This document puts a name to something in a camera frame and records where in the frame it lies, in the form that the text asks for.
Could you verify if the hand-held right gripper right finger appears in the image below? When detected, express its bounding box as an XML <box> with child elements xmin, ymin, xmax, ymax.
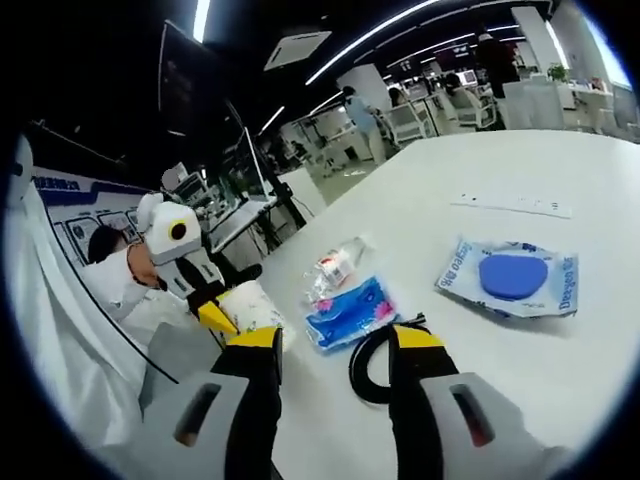
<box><xmin>388</xmin><ymin>323</ymin><xmax>571</xmax><ymax>480</ymax></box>

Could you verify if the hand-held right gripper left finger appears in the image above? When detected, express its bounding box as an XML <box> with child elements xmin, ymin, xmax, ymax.
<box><xmin>94</xmin><ymin>325</ymin><xmax>285</xmax><ymax>480</ymax></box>

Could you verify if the white paper cup green print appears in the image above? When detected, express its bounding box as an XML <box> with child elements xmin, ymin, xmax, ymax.
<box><xmin>219</xmin><ymin>279</ymin><xmax>297</xmax><ymax>354</ymax></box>

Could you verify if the blue floral packet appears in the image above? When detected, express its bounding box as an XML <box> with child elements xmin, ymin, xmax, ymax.
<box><xmin>303</xmin><ymin>273</ymin><xmax>401</xmax><ymax>357</ymax></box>

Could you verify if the clear plastic item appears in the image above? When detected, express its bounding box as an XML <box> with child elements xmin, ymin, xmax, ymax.
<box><xmin>302</xmin><ymin>234</ymin><xmax>376</xmax><ymax>301</ymax></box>

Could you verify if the white packet blue oval pad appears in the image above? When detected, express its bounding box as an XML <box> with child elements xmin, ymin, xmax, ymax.
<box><xmin>433</xmin><ymin>237</ymin><xmax>580</xmax><ymax>319</ymax></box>

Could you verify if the person's left hand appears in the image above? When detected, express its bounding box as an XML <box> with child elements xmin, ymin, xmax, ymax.
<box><xmin>127</xmin><ymin>244</ymin><xmax>169</xmax><ymax>292</ymax></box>

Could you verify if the grey mesh chair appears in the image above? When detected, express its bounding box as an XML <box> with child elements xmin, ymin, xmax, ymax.
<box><xmin>139</xmin><ymin>322</ymin><xmax>226</xmax><ymax>416</ymax></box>

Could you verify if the white tilted worktable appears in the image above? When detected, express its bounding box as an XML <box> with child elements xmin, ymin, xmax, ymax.
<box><xmin>207</xmin><ymin>197</ymin><xmax>279</xmax><ymax>256</ymax></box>

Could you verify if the black tripod stand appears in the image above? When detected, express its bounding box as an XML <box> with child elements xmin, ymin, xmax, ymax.
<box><xmin>264</xmin><ymin>164</ymin><xmax>309</xmax><ymax>231</ymax></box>

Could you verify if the person in white coat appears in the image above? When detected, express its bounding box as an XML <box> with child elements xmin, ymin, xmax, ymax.
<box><xmin>4</xmin><ymin>144</ymin><xmax>176</xmax><ymax>451</ymax></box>

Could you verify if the large black screen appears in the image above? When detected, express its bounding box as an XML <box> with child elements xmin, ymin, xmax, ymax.
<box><xmin>158</xmin><ymin>19</ymin><xmax>226</xmax><ymax>139</ymax></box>

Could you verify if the white office chair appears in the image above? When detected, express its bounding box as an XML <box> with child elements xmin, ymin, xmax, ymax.
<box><xmin>447</xmin><ymin>89</ymin><xmax>501</xmax><ymax>134</ymax></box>
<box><xmin>387</xmin><ymin>104</ymin><xmax>436</xmax><ymax>144</ymax></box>

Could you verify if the white low cabinet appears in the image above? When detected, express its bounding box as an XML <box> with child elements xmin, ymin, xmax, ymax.
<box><xmin>502</xmin><ymin>79</ymin><xmax>566</xmax><ymax>132</ymax></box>

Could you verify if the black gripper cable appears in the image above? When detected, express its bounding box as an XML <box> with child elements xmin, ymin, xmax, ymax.
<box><xmin>114</xmin><ymin>324</ymin><xmax>180</xmax><ymax>386</ymax></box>

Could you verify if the blue white wall poster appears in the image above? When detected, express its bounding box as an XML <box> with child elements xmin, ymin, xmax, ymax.
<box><xmin>32</xmin><ymin>172</ymin><xmax>146</xmax><ymax>267</ymax></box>

